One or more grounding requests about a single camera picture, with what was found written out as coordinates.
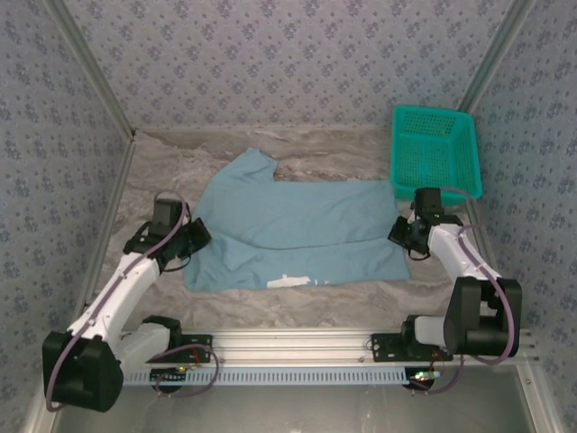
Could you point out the teal plastic basket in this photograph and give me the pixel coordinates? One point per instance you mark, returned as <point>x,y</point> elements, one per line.
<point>433,149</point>

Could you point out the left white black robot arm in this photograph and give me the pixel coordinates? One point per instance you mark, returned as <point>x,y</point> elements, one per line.
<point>112,297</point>

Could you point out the light blue t-shirt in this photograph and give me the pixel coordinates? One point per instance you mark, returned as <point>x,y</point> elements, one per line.
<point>293,216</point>

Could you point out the aluminium frame post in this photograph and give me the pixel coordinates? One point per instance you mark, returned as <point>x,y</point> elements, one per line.
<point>92,67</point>
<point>494,54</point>

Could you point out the black controller board mount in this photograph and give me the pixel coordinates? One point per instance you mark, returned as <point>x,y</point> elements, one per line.
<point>169,374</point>
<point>421,376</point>

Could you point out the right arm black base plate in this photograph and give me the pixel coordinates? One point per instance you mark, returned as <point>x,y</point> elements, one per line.
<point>383,349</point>

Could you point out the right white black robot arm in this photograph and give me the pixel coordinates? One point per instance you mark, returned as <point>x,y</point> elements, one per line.
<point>455,252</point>

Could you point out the aluminium frame leg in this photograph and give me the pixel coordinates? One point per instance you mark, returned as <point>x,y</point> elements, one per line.
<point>541,401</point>

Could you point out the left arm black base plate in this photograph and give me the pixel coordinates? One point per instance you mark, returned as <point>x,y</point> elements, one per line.
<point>203,347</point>

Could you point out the aluminium cross rail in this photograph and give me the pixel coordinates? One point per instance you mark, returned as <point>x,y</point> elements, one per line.
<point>288,345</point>

